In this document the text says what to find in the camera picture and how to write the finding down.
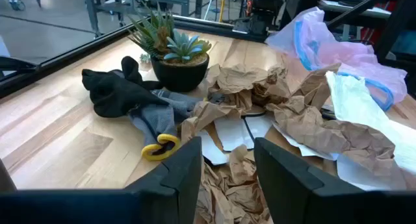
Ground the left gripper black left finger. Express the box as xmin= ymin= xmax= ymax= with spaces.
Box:
xmin=125 ymin=136 xmax=203 ymax=224

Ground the grey metal workbench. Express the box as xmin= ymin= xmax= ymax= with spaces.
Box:
xmin=83 ymin=0 xmax=191 ymax=36

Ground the large white paper sheet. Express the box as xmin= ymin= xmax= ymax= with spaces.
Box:
xmin=324 ymin=70 xmax=416 ymax=176

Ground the pink trash bag blue drawstring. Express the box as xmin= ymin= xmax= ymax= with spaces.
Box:
xmin=265 ymin=6 xmax=409 ymax=113

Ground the white desk top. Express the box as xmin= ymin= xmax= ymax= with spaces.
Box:
xmin=317 ymin=0 xmax=393 ymax=21

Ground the black aluminium table frame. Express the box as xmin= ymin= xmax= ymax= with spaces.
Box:
xmin=0 ymin=0 xmax=416 ymax=100

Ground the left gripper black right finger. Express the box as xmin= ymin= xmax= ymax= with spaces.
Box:
xmin=253 ymin=136 xmax=358 ymax=224

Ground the brown packing paper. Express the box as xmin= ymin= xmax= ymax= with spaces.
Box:
xmin=180 ymin=63 xmax=292 ymax=143
xmin=194 ymin=144 xmax=274 ymax=224
xmin=265 ymin=63 xmax=407 ymax=190

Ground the cart caster wheel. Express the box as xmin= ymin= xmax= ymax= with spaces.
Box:
xmin=6 ymin=0 xmax=27 ymax=12

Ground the succulent plant in black pot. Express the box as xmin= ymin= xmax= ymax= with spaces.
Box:
xmin=127 ymin=3 xmax=213 ymax=93

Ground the yellow pole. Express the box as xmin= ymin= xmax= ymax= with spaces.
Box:
xmin=218 ymin=0 xmax=227 ymax=23

